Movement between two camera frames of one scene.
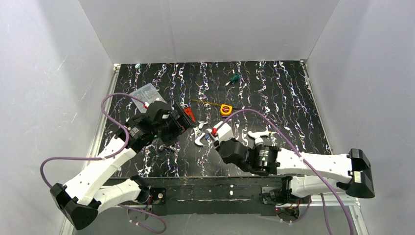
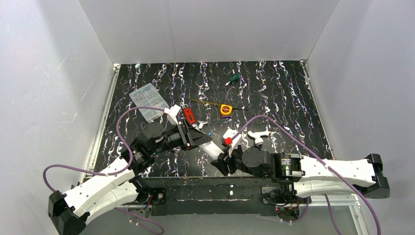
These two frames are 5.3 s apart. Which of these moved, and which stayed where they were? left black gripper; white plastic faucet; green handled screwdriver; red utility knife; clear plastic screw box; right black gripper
Moved: right black gripper; left black gripper
Stayed: red utility knife; white plastic faucet; clear plastic screw box; green handled screwdriver
